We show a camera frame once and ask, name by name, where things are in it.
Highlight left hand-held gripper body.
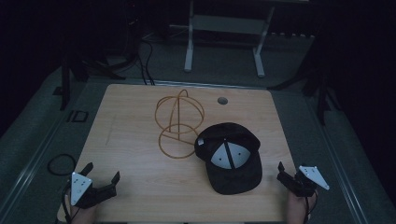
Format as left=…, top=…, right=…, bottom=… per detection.
left=70, top=171, right=118, bottom=210

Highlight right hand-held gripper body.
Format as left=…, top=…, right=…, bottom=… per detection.
left=276, top=165, right=331, bottom=198

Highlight black baseball cap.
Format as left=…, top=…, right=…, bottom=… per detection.
left=193, top=121, right=263, bottom=196

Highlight gold wire hat stand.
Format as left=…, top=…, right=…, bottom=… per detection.
left=154, top=89, right=205, bottom=160

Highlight person's left hand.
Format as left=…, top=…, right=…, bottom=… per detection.
left=68, top=199, right=98, bottom=224

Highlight person's right hand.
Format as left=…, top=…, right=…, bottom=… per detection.
left=287, top=189, right=318, bottom=224

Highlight black tripod stand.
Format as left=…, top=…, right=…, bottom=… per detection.
left=266, top=31, right=342, bottom=127
left=52, top=43, right=139, bottom=112

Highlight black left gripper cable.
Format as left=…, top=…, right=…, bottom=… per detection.
left=61, top=181, right=73, bottom=224

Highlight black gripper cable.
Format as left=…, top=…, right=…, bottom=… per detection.
left=61, top=181, right=73, bottom=224
left=304, top=189, right=319, bottom=222

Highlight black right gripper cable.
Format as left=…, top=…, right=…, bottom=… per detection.
left=304, top=189, right=319, bottom=222

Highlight black coiled floor cable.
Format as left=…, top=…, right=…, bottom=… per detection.
left=47, top=153, right=78, bottom=177

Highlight black rectangular floor frame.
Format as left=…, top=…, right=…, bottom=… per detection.
left=65, top=109, right=90, bottom=124

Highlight black hanging cables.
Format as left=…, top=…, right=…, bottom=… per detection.
left=135, top=36, right=157, bottom=87

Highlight white metal stand frame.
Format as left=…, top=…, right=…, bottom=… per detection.
left=183, top=0, right=276, bottom=78

